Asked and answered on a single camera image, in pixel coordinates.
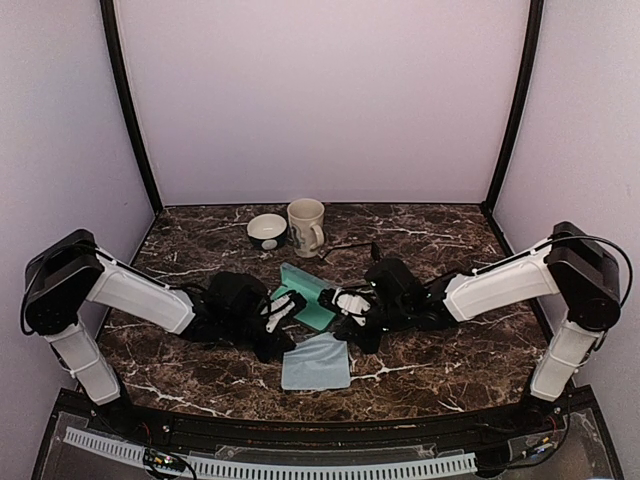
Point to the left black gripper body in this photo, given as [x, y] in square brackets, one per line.
[238, 328]

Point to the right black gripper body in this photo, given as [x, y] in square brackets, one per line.
[396, 317]

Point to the thin wire-frame sunglasses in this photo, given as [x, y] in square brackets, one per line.
[374, 249]

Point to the large blue cleaning cloth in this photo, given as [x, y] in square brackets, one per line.
[317, 364]

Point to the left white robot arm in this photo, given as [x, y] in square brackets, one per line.
[75, 270]

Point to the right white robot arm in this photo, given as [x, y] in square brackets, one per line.
[578, 269]

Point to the white and teal bowl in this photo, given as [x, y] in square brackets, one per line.
[267, 232]

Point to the cream seahorse mug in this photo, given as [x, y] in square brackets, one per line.
[306, 218]

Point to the green circuit board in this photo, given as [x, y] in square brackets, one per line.
[157, 461]

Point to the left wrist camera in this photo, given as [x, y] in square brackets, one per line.
[288, 304]

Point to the black front table rail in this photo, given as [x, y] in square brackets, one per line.
[197, 432]

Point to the white slotted cable duct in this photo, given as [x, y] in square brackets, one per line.
[243, 463]

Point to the black right frame post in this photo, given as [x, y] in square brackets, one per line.
[525, 71]

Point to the black frame post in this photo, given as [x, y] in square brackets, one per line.
[119, 73]
[525, 71]

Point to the black left frame post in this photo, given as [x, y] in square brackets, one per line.
[119, 73]

